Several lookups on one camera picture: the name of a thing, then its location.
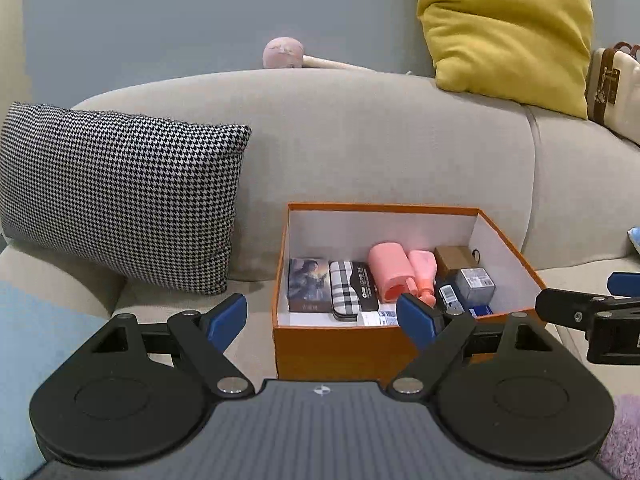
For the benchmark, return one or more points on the pink cylindrical cup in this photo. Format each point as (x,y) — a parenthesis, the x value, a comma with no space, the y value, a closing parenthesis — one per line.
(392,272)

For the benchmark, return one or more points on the pink pump lotion bottle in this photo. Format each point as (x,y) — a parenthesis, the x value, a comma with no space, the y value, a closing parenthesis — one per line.
(425,268)

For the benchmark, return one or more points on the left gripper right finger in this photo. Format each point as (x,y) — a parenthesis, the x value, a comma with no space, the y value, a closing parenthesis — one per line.
(440,340)

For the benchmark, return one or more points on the white Vaseline lotion tube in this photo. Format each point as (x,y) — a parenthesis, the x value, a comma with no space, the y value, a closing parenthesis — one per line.
(377,318)

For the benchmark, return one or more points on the cream mini suitcase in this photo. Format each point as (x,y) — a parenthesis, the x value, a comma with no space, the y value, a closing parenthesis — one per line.
(613,90)

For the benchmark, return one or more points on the orange cardboard box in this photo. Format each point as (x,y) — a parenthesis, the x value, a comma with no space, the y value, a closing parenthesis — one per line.
(315,347)

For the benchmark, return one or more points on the dark blue ZX bottle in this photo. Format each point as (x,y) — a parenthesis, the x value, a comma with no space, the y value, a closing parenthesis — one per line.
(450,299)

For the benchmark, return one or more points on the light blue pillow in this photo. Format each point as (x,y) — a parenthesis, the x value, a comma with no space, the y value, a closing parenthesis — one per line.
(36,338)

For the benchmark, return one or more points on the houndstooth black white pillow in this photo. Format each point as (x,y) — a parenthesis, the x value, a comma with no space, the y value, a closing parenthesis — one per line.
(147,197)

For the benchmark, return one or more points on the yellow pillow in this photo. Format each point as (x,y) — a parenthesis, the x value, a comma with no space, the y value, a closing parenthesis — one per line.
(534,52)

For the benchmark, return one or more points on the blue Super Deer box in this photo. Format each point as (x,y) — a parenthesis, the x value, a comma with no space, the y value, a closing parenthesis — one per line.
(479,311)

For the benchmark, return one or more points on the pink plush massage hammer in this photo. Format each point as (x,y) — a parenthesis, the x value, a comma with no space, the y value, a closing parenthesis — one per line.
(287,52)

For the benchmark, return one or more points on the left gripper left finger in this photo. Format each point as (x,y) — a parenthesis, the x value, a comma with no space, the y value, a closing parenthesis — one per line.
(200,342)

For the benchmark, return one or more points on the brown cardboard box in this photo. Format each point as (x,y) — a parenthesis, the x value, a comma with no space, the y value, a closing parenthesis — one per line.
(451,259)

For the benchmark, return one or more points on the blue illustrated book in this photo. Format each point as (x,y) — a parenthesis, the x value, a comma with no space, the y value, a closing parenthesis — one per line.
(634,238)

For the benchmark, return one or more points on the illustrated lady card box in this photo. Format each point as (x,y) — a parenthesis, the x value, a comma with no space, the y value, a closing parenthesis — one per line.
(309,286)

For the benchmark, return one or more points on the small silver printed box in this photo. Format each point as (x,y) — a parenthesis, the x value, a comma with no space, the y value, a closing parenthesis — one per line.
(475,286)

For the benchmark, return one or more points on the plaid check case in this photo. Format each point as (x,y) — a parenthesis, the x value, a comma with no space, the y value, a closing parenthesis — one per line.
(352,290)

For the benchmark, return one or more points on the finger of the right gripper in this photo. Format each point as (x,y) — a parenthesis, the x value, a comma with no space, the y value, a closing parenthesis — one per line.
(625,284)

